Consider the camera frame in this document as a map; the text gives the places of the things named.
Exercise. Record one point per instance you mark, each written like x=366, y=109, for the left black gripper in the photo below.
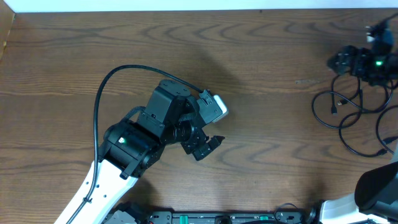
x=198, y=143

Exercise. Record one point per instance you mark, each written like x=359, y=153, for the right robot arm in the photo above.
x=375, y=197

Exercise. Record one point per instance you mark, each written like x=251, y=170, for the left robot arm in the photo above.
x=131, y=146

